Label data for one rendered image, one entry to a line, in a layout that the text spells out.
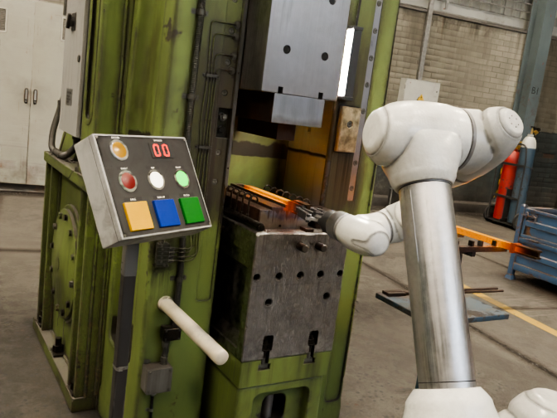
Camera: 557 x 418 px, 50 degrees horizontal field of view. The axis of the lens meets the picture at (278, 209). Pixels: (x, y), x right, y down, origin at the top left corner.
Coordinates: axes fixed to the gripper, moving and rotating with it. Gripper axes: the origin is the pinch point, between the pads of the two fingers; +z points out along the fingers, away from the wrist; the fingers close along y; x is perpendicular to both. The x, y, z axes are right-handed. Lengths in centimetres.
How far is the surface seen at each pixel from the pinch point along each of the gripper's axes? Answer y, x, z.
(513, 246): 69, -4, -33
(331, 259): 15.1, -17.8, -1.2
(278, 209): -5.4, -1.6, 5.2
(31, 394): -67, -102, 81
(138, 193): -62, 7, -15
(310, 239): 5.1, -10.4, -1.0
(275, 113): -11.3, 30.1, 6.1
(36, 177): 7, -97, 541
